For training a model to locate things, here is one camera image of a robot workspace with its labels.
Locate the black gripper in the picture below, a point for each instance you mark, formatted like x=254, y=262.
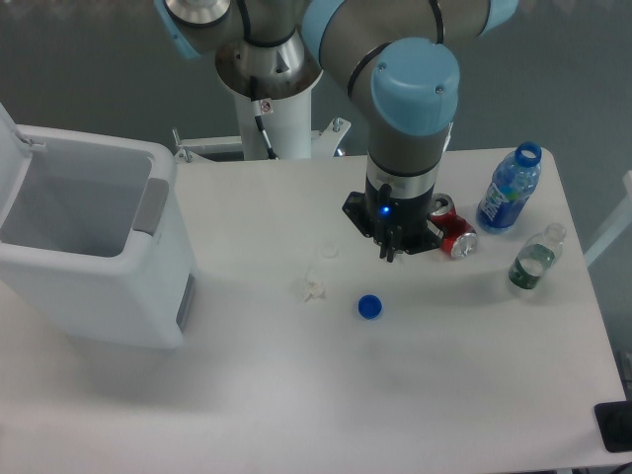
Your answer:
x=396, y=225

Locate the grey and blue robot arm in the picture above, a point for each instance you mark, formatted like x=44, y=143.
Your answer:
x=393, y=59

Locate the crumpled white paper ball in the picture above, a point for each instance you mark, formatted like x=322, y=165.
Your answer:
x=313, y=286

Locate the white trash bin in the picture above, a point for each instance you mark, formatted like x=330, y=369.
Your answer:
x=92, y=234

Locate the white bottle cap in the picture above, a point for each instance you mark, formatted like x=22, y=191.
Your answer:
x=328, y=249

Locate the crushed red soda can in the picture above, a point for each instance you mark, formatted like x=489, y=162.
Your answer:
x=459, y=238

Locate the blue bottle cap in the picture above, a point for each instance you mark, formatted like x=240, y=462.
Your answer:
x=369, y=306

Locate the blue plastic drink bottle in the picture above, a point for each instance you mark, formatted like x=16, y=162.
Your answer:
x=513, y=182

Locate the clear green-label water bottle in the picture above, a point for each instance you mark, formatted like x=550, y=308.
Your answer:
x=537, y=256

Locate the black device at table edge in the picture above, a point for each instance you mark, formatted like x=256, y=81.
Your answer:
x=614, y=423

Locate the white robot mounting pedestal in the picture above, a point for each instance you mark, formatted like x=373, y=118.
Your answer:
x=269, y=129

